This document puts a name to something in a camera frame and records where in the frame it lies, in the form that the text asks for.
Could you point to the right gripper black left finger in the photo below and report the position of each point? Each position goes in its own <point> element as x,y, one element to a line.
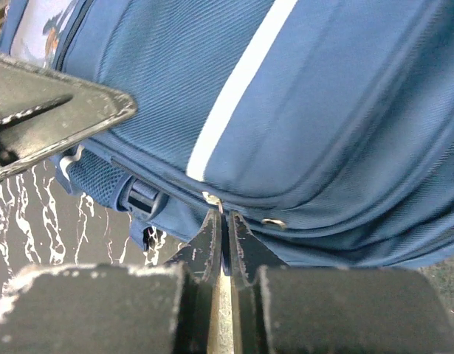
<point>102,308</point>

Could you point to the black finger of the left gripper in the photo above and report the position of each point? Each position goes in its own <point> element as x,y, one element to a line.
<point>44,112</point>

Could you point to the navy blue student backpack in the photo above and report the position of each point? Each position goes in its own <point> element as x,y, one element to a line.
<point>328,125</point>

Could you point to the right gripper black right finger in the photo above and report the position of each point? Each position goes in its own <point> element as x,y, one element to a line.
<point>282,309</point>

